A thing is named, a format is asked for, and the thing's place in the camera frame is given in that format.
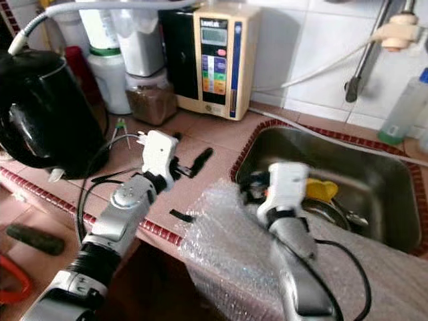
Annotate orange hose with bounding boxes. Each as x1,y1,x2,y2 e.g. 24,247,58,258
0,253,34,307

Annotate small black plastic piece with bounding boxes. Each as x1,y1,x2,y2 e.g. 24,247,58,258
169,209,197,224

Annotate brown powder plastic jar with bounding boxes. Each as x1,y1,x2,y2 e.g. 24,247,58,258
124,70,176,128

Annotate stainless steel sink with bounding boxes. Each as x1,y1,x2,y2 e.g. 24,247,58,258
231,120,428,258

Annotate metal faucet pipe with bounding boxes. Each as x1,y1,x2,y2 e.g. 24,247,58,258
344,0,402,104

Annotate clear dish soap bottle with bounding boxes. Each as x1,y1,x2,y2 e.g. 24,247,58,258
377,67,428,146

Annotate grey corrugated flexible hose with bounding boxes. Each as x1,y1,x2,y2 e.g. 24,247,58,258
7,0,201,56

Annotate white labelled bottle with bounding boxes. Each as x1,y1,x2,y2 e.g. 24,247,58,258
75,3,118,49

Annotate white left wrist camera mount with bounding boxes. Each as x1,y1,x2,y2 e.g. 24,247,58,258
142,130,180,181

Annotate stainless steel bowl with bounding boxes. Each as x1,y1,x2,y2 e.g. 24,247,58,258
304,197,356,233

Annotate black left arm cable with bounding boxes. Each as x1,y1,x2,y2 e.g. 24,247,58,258
84,134,148,248

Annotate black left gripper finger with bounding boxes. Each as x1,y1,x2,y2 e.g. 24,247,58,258
191,147,214,176

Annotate frosted white plastic container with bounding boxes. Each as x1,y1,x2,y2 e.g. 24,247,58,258
112,5,165,78

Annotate beige faucet diverter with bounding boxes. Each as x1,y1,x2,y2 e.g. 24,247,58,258
371,12,422,53

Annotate red plastic container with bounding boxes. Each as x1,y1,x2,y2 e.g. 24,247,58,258
66,45,101,101

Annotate beige water hose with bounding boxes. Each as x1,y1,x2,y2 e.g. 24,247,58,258
251,33,385,94

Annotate metal spoon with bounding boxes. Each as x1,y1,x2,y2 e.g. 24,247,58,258
346,211,370,229

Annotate dark green cylinder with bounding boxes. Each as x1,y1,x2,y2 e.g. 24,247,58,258
5,224,66,257

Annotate white jar green lid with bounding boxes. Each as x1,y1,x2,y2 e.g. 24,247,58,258
84,45,128,116

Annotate thin white drain tube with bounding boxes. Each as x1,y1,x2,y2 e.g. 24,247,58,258
247,107,428,161

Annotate beige water ionizer machine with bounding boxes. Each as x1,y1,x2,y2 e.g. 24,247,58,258
159,2,261,122

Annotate clear bubble wrap sheet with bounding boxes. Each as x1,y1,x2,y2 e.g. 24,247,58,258
177,179,428,321

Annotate clear plastic container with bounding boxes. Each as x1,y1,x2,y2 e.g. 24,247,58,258
53,13,84,51

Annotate small white plastic piece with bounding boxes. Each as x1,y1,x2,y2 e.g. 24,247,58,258
50,167,68,183

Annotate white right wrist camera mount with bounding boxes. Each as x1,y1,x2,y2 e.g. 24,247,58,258
257,162,310,213

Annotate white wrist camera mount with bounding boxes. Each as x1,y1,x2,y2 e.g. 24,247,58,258
257,162,310,213
142,130,180,181

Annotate black electric kettle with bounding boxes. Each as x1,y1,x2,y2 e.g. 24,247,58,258
0,52,108,180

